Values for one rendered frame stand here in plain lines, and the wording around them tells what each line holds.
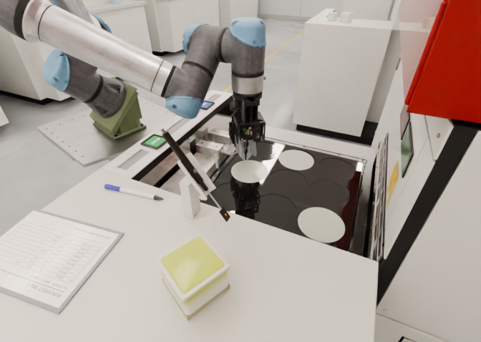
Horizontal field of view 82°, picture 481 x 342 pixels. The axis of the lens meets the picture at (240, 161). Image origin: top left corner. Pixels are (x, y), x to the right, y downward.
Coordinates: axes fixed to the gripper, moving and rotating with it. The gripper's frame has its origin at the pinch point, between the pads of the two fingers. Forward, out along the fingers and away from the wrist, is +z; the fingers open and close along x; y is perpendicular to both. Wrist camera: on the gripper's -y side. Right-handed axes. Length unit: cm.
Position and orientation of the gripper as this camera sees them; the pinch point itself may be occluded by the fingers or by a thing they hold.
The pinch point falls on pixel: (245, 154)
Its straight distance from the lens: 79.8
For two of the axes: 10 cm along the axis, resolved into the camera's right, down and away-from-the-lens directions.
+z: 0.0, 8.1, 5.9
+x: 9.8, -1.1, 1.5
